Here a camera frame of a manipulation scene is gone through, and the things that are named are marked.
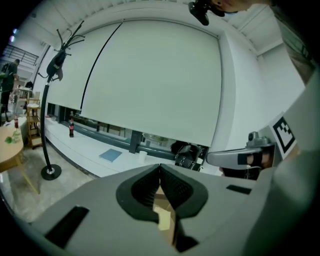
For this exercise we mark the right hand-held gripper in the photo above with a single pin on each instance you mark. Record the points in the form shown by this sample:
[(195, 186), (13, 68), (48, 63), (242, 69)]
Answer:
[(285, 135)]

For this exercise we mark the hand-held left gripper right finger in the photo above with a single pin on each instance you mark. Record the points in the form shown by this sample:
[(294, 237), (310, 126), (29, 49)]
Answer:
[(225, 212)]

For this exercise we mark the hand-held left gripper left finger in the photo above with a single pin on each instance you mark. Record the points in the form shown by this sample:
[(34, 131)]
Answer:
[(100, 200)]

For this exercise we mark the yellow paper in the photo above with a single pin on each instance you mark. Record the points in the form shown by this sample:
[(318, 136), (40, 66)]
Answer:
[(163, 220)]

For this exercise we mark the round glass-top side table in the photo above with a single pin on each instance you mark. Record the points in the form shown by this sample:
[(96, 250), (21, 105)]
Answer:
[(161, 197)]

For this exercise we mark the black leather handbag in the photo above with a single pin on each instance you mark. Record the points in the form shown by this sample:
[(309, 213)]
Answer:
[(185, 157)]

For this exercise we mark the blue notebook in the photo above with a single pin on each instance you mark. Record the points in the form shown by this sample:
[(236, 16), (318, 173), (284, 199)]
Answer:
[(110, 155)]

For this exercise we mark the black floor lamp stand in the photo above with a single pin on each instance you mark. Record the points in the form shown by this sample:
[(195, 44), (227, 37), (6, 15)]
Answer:
[(51, 173)]

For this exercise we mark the white cup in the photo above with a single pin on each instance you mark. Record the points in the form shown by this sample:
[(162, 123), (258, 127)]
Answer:
[(143, 157)]

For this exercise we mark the dark framed window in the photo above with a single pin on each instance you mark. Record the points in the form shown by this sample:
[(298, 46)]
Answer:
[(115, 131)]

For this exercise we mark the cola bottle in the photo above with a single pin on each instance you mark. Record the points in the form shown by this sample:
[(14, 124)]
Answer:
[(71, 130), (16, 122)]

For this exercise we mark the oval wooden table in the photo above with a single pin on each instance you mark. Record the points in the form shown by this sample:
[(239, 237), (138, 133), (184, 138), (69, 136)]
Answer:
[(10, 155)]

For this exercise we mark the large white roller blind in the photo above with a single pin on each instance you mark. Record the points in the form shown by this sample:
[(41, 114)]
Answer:
[(155, 82)]

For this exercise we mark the wooden shelf rack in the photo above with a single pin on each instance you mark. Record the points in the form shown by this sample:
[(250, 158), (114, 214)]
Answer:
[(33, 120)]

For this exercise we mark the green leafy plant sprig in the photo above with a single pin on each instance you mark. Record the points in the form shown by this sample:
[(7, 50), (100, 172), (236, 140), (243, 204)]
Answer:
[(10, 140)]

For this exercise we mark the narrow white roller blind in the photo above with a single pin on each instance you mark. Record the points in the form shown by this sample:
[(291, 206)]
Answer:
[(77, 75)]

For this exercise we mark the person's grey printed shirt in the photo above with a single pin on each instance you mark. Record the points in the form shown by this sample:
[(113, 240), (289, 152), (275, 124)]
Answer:
[(297, 37)]

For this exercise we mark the small black bag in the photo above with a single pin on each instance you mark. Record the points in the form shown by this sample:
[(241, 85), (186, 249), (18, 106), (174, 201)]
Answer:
[(56, 65)]

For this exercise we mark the person's face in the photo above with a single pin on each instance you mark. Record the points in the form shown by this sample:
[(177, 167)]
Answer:
[(237, 6)]

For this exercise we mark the black head-mounted camera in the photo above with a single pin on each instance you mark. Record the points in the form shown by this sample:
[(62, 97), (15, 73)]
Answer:
[(200, 12)]

